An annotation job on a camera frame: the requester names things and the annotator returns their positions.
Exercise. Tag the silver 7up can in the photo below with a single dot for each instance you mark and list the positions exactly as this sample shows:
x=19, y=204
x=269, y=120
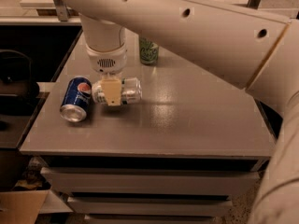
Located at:
x=131, y=91

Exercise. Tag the grey drawer cabinet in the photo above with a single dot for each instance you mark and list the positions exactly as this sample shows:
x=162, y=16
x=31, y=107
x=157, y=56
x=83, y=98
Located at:
x=152, y=190

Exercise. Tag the blue pepsi can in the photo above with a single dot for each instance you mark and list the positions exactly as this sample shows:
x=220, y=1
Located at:
x=76, y=100

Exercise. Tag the black chair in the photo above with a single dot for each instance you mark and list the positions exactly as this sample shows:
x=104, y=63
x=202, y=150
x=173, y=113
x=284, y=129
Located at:
x=18, y=88

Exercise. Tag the cardboard box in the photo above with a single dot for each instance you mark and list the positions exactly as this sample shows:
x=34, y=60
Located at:
x=21, y=207

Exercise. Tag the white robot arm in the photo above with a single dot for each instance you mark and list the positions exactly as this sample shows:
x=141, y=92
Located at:
x=253, y=50

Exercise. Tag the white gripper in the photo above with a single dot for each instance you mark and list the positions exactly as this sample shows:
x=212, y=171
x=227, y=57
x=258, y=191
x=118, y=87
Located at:
x=106, y=62

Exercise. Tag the green soda can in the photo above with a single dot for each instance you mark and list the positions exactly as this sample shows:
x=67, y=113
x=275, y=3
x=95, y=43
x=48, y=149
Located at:
x=148, y=51

